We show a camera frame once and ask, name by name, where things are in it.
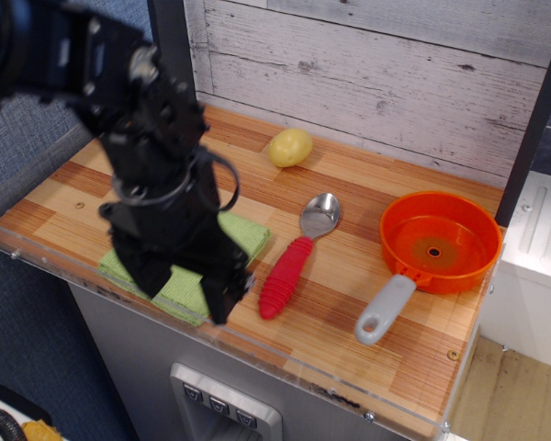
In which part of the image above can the orange pan grey handle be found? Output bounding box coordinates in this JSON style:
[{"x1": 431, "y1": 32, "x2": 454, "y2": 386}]
[{"x1": 354, "y1": 191, "x2": 502, "y2": 345}]

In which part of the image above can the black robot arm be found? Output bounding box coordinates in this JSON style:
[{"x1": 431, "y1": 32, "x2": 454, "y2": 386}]
[{"x1": 0, "y1": 1, "x2": 253, "y2": 324}]

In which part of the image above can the yellow potato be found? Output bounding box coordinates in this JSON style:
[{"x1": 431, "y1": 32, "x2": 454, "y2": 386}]
[{"x1": 268, "y1": 129, "x2": 313, "y2": 168}]

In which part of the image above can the dark post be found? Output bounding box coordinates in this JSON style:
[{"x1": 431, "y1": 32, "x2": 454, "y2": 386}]
[
  {"x1": 147, "y1": 0, "x2": 197, "y2": 103},
  {"x1": 495, "y1": 59, "x2": 551, "y2": 228}
]

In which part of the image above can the red handled metal spoon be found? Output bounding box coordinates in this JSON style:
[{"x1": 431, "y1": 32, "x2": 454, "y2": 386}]
[{"x1": 258, "y1": 193, "x2": 341, "y2": 320}]

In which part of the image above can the dark left post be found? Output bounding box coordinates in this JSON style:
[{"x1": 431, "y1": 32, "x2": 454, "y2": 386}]
[{"x1": 147, "y1": 0, "x2": 197, "y2": 103}]

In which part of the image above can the dark right post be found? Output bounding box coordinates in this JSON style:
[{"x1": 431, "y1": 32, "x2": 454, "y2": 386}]
[{"x1": 495, "y1": 59, "x2": 551, "y2": 228}]

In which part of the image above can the clear acrylic guard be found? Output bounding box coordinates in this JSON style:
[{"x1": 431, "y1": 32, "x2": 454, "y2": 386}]
[{"x1": 0, "y1": 114, "x2": 501, "y2": 441}]

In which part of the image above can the green cloth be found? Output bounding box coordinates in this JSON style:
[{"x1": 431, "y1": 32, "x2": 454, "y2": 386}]
[{"x1": 97, "y1": 212, "x2": 271, "y2": 326}]

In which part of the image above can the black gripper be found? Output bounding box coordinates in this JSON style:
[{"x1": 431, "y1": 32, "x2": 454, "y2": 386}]
[{"x1": 98, "y1": 183, "x2": 257, "y2": 326}]

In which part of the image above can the yellow object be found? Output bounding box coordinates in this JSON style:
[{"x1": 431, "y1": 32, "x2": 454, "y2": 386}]
[{"x1": 21, "y1": 420, "x2": 64, "y2": 441}]

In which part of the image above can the silver button panel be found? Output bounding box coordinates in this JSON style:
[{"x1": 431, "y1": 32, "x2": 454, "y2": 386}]
[{"x1": 170, "y1": 363, "x2": 284, "y2": 440}]

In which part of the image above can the white side cabinet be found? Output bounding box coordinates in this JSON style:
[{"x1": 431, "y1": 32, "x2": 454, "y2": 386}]
[{"x1": 479, "y1": 171, "x2": 551, "y2": 366}]

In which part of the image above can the black braided cable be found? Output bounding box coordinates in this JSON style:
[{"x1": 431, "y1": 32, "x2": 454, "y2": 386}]
[{"x1": 0, "y1": 407, "x2": 28, "y2": 441}]

